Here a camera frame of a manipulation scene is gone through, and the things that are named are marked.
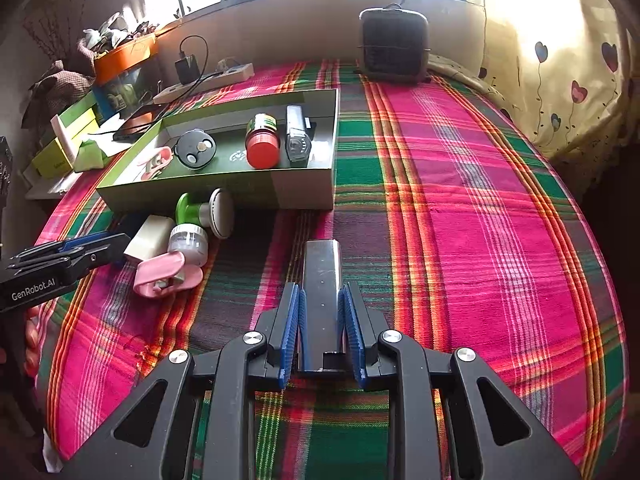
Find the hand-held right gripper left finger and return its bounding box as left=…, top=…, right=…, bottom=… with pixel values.
left=60, top=282, right=307, bottom=480

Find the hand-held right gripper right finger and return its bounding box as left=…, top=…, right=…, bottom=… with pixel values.
left=337, top=282, right=581, bottom=480

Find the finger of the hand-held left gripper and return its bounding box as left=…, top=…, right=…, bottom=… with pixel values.
left=15, top=231, right=115, bottom=264
left=6, top=233, right=130, bottom=277

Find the white charger block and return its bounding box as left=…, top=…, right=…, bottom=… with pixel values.
left=123, top=215, right=175, bottom=263

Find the silver metal bar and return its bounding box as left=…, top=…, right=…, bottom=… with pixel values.
left=305, top=240, right=343, bottom=373

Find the pink plastic clip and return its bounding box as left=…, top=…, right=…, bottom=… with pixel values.
left=132, top=252, right=204, bottom=297
left=136, top=146, right=173, bottom=181

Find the small clear bottle white cap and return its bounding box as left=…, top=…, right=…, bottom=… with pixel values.
left=167, top=224, right=208, bottom=267

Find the green cardboard box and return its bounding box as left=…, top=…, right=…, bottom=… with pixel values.
left=96, top=89, right=341, bottom=211

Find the red cap bottle green label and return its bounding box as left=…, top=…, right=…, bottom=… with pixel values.
left=245, top=112, right=279, bottom=170

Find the black grey handheld device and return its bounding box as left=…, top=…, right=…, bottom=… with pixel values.
left=285, top=105, right=317, bottom=166

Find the person's left hand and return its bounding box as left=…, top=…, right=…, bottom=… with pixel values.
left=25, top=310, right=41, bottom=378

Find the yellow-green carton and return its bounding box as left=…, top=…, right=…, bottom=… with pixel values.
left=30, top=135, right=68, bottom=178
left=52, top=92, right=101, bottom=138

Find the green cloth pouch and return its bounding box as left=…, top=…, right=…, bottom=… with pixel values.
left=75, top=137, right=118, bottom=171

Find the white tube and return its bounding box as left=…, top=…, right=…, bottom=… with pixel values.
left=51, top=115, right=81, bottom=171

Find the white paper sheet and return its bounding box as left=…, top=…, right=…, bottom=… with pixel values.
left=82, top=130, right=136, bottom=158

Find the green white knob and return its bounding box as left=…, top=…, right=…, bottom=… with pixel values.
left=175, top=188, right=236, bottom=240

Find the black smartphone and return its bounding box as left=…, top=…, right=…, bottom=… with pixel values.
left=112, top=105, right=168, bottom=142

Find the clear plastic bin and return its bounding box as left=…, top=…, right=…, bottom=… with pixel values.
left=95, top=72, right=161, bottom=121

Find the pink green plaid blanket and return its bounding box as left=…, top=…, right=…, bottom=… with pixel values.
left=35, top=57, right=628, bottom=480

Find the brown cloth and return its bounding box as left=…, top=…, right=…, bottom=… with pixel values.
left=27, top=60, right=96, bottom=111

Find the orange plastic tray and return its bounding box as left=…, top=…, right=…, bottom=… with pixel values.
left=94, top=37, right=160, bottom=86

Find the black charger adapter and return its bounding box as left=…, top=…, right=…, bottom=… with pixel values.
left=175, top=57, right=199, bottom=85

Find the pale cloth bundle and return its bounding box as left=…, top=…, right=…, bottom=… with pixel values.
left=80, top=10, right=161, bottom=53

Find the white power strip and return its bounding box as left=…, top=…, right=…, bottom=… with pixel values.
left=152, top=62, right=256, bottom=103

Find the cream curtain with hearts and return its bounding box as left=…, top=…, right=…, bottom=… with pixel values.
left=480, top=0, right=640, bottom=196

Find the black charging cable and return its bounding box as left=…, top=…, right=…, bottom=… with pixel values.
left=115, top=35, right=211, bottom=133

